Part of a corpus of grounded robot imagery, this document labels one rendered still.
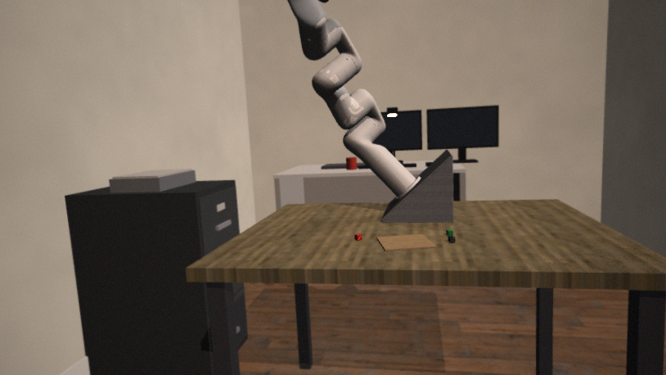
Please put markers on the tan square mat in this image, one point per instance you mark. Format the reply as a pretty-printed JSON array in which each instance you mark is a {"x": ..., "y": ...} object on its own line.
[{"x": 405, "y": 242}]

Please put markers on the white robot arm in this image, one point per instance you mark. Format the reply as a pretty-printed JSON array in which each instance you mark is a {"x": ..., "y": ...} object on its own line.
[{"x": 349, "y": 113}]

